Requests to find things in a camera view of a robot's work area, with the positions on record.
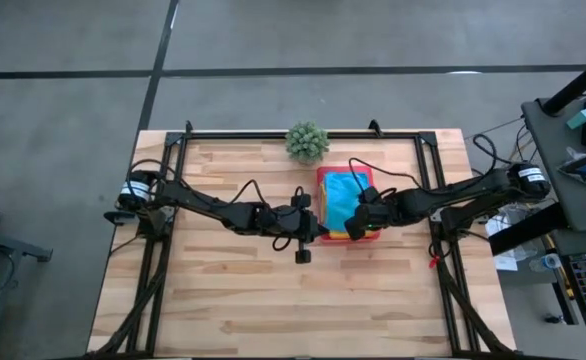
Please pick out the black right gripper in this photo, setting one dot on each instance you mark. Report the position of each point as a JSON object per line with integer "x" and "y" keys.
{"x": 373, "y": 212}

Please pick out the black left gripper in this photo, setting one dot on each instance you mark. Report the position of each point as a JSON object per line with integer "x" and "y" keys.
{"x": 293, "y": 222}

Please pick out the blue microfiber towel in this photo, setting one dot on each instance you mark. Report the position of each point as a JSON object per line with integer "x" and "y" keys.
{"x": 340, "y": 200}

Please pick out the yellow microfiber towel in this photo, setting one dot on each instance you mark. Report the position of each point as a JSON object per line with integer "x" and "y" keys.
{"x": 338, "y": 234}

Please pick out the pink plastic bin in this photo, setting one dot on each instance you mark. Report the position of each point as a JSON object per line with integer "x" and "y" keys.
{"x": 343, "y": 169}

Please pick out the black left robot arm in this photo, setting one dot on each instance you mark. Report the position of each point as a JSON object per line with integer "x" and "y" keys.
{"x": 188, "y": 200}

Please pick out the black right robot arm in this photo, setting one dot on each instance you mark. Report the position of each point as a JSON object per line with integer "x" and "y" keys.
{"x": 473, "y": 195}

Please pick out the small potted green plant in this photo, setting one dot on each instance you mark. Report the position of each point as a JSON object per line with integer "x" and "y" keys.
{"x": 307, "y": 141}

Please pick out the white paper sheet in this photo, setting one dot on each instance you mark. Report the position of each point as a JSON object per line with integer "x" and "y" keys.
{"x": 505, "y": 262}

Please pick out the black desk crossbar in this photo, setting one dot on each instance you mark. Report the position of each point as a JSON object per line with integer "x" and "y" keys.
{"x": 528, "y": 230}

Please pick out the grey side desk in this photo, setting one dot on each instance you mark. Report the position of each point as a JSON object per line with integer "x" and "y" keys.
{"x": 548, "y": 165}

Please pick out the clear plastic bottle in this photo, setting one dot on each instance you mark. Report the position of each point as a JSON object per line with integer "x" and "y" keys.
{"x": 548, "y": 262}

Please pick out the small teal box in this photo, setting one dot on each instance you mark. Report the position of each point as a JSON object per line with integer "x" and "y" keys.
{"x": 580, "y": 119}

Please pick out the black slanted pole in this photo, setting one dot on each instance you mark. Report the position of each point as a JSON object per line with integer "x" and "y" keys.
{"x": 578, "y": 82}

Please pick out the grey metal stand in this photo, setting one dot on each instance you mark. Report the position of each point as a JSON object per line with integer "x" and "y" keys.
{"x": 13, "y": 245}

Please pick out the black aluminium table frame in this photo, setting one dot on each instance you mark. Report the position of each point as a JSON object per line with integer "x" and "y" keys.
{"x": 233, "y": 135}

